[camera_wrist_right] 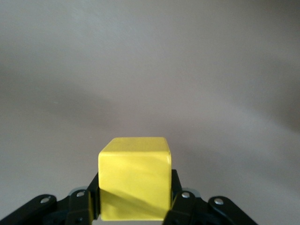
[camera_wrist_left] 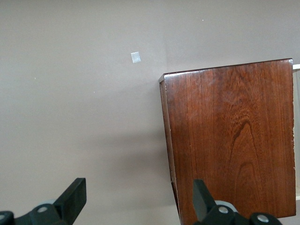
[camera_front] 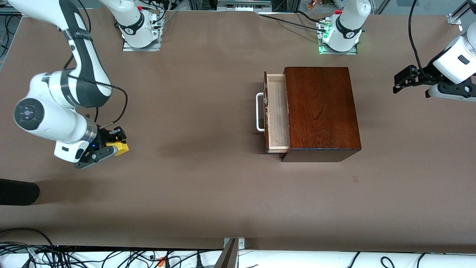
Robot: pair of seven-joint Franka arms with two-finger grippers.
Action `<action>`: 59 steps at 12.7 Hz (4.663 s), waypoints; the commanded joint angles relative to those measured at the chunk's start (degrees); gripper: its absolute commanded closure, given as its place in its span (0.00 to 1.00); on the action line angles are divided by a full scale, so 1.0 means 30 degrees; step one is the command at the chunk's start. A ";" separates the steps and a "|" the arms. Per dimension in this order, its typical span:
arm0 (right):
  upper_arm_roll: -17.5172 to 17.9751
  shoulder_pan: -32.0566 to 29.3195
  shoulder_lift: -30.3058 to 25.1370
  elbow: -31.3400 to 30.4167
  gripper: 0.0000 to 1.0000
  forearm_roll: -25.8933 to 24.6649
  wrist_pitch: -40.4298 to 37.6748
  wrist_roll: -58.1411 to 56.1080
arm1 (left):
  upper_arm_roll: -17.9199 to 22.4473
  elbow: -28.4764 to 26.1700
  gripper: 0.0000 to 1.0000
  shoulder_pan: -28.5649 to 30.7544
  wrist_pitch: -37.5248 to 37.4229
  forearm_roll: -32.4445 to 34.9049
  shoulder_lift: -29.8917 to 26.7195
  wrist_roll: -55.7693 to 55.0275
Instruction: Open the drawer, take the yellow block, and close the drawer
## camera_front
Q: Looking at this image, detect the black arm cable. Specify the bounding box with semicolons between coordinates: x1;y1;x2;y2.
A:
65;73;129;130
408;0;424;73

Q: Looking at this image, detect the yellow block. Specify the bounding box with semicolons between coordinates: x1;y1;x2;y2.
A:
106;141;130;156

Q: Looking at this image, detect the short black table cable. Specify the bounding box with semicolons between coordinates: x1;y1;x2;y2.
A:
296;10;324;23

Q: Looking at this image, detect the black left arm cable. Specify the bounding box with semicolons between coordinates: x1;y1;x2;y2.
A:
408;0;424;73

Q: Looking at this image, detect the black cylinder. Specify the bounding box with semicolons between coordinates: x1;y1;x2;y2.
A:
0;179;40;206

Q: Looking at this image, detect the dark brown wooden cabinet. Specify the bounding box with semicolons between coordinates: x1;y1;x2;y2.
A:
281;67;362;163

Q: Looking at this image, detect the grey power strip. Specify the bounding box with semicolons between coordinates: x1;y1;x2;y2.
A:
217;0;272;12

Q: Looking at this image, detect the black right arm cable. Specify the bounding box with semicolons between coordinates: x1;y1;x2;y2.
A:
65;73;129;130

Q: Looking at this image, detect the tangled black cable bundle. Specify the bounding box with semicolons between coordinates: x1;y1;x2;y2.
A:
0;228;223;268

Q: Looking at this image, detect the long black table cable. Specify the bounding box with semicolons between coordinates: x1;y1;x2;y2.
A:
258;13;329;32

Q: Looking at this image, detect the wooden drawer with white handle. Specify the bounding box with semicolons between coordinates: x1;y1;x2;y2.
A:
256;71;290;154

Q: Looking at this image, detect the aluminium mount post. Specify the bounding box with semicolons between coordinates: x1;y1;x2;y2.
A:
214;237;246;268

